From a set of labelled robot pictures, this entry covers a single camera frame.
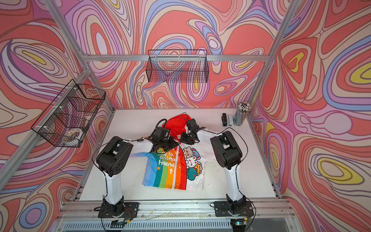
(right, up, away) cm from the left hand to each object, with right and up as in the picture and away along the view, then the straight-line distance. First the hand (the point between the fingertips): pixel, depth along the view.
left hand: (181, 144), depth 96 cm
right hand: (0, 0, +4) cm, 4 cm away
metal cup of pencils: (+42, +25, 0) cm, 49 cm away
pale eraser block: (+38, +17, +12) cm, 43 cm away
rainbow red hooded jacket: (+1, -13, -8) cm, 15 cm away
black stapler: (+33, +17, +13) cm, 39 cm away
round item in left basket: (-52, +9, -26) cm, 59 cm away
